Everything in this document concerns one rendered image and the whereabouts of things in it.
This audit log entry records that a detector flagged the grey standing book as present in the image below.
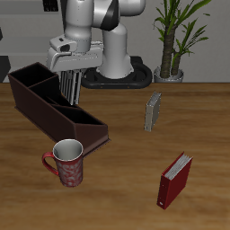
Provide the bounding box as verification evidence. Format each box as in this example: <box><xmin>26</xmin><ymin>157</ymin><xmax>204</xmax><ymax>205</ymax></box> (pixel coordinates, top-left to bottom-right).
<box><xmin>144</xmin><ymin>91</ymin><xmax>163</xmax><ymax>133</ymax></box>

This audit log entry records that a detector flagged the red book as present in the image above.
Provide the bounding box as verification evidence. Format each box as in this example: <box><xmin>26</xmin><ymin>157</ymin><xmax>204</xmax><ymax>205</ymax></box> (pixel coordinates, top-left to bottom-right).
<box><xmin>155</xmin><ymin>151</ymin><xmax>194</xmax><ymax>210</ymax></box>

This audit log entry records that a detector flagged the dark grey background object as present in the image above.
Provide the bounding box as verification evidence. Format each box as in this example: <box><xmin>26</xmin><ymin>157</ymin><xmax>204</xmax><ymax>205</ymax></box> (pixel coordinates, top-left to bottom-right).
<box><xmin>0</xmin><ymin>55</ymin><xmax>13</xmax><ymax>84</ymax></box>

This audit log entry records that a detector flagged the black wall fixture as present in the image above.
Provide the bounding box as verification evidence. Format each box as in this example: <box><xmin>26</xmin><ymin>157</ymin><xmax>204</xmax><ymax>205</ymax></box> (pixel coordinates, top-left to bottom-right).
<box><xmin>42</xmin><ymin>0</ymin><xmax>59</xmax><ymax>13</ymax></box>

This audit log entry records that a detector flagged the red patterned mug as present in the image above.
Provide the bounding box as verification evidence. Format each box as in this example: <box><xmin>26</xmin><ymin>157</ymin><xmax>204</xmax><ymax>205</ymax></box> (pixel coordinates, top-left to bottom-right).
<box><xmin>41</xmin><ymin>138</ymin><xmax>84</xmax><ymax>189</ymax></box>

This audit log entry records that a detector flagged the green pot plant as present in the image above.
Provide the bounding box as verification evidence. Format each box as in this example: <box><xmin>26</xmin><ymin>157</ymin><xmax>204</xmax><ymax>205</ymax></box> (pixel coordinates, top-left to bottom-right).
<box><xmin>152</xmin><ymin>0</ymin><xmax>212</xmax><ymax>84</ymax></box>

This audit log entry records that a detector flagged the flat black base plate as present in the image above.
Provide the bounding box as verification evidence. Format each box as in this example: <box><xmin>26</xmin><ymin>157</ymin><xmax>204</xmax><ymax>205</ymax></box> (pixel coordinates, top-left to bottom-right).
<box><xmin>80</xmin><ymin>56</ymin><xmax>154</xmax><ymax>90</ymax></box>

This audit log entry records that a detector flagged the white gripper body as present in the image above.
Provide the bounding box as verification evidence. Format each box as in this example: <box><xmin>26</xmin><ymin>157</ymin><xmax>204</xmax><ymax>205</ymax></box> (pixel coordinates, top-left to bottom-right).
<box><xmin>46</xmin><ymin>40</ymin><xmax>104</xmax><ymax>73</ymax></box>

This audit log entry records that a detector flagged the dark brown desk caddy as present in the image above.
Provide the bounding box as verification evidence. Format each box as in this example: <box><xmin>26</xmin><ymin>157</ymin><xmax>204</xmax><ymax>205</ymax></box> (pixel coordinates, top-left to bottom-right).
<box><xmin>7</xmin><ymin>61</ymin><xmax>111</xmax><ymax>157</ymax></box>

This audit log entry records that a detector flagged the striped grey book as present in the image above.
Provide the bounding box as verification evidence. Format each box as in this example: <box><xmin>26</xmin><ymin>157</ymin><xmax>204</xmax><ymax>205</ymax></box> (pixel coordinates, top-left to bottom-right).
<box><xmin>59</xmin><ymin>68</ymin><xmax>83</xmax><ymax>106</ymax></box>

